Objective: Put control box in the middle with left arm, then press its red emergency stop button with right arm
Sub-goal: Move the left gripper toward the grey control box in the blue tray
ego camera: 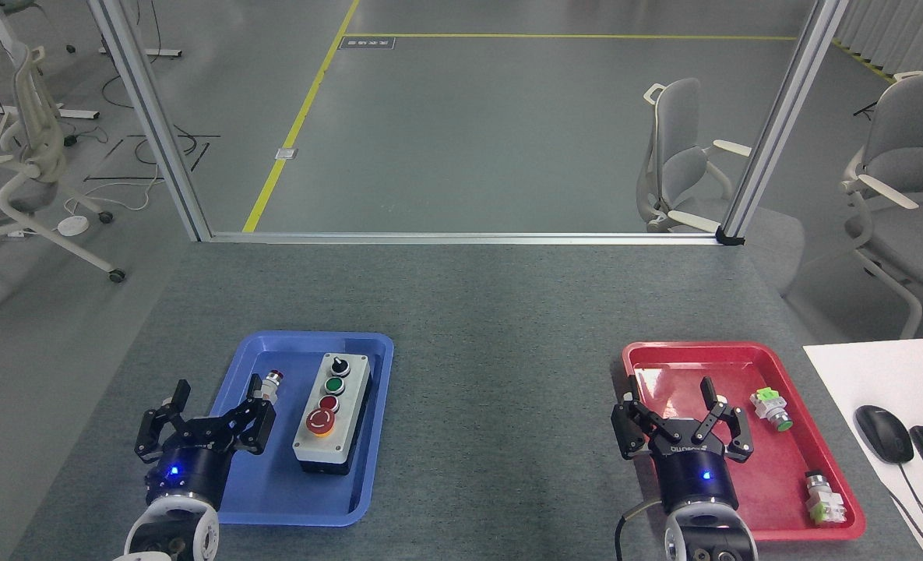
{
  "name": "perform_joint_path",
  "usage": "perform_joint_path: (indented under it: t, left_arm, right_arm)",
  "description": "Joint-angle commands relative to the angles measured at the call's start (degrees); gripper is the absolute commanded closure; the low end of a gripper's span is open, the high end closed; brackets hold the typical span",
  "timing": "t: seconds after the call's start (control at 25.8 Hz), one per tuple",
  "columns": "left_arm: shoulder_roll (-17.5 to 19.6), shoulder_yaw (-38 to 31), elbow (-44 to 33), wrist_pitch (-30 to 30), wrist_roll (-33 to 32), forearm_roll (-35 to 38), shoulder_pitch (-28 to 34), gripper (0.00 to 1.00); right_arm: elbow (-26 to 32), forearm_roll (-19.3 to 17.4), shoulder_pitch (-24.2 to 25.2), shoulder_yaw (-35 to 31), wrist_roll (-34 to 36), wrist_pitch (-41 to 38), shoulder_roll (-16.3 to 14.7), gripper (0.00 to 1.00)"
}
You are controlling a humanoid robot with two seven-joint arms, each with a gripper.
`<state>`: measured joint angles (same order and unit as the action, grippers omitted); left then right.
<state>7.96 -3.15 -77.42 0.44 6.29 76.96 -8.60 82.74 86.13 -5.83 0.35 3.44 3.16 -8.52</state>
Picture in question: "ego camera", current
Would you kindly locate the grey four-button control box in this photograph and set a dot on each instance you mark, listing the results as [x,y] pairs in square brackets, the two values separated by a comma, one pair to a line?
[352,389]

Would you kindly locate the white desk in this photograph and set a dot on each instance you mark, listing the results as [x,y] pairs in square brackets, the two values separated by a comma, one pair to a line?
[874,374]

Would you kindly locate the silver aluminium frame post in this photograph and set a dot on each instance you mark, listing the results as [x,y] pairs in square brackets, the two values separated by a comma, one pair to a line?
[780,117]
[153,125]

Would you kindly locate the silver switch green block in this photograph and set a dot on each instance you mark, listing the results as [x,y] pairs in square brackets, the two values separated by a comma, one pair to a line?
[823,499]

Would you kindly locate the blue plastic tray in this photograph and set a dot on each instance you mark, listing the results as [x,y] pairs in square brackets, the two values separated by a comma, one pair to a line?
[305,499]

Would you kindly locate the white desk foot bar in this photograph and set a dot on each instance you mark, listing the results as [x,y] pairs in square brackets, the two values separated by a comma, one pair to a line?
[149,52]
[75,114]

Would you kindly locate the green push button switch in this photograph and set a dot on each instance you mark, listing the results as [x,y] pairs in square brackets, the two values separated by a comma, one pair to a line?
[769,407]

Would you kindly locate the silver floor socket plate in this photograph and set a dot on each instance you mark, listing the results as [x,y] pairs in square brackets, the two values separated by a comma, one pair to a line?
[287,153]

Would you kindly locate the dark floor label sign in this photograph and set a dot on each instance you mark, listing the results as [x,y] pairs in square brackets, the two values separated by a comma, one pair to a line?
[367,43]

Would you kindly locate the grey office chair white arms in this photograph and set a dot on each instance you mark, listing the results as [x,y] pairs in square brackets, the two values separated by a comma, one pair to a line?
[683,164]

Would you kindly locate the black computer mouse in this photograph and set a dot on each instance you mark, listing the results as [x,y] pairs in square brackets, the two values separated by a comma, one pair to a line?
[884,432]

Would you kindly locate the white pleated curtain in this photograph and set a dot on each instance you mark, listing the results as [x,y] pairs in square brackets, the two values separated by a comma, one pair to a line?
[905,31]

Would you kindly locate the grey wheeled office chair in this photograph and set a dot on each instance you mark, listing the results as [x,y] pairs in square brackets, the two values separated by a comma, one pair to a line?
[33,164]

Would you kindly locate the red push button orange block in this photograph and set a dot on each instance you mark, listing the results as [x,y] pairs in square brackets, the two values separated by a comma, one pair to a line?
[275,379]

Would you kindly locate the large grey office chair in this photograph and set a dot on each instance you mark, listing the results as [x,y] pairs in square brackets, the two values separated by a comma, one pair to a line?
[913,132]

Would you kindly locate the silver aluminium frame crossbar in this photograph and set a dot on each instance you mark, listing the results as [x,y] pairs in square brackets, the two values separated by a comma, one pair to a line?
[461,238]

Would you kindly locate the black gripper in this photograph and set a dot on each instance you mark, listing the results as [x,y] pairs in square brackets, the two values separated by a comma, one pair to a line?
[691,475]
[192,467]

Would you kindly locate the white round floor device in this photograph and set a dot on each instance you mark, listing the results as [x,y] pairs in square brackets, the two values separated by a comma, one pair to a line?
[73,225]

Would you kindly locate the red plastic tray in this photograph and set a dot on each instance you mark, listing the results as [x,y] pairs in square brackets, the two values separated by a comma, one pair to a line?
[773,467]

